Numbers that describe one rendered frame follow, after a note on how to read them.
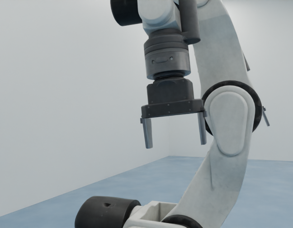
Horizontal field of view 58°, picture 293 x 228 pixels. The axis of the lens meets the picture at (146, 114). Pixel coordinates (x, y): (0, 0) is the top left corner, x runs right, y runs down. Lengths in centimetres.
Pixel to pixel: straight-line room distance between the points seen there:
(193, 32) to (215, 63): 18
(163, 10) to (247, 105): 27
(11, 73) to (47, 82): 34
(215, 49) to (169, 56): 22
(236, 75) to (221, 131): 14
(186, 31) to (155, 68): 9
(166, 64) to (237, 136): 23
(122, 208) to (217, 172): 29
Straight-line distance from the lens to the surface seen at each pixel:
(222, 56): 68
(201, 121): 49
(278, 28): 517
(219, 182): 66
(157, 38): 50
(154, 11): 51
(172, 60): 49
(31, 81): 211
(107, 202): 81
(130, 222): 72
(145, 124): 52
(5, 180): 198
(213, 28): 69
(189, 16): 53
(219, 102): 61
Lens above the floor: 57
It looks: 3 degrees up
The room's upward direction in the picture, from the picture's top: straight up
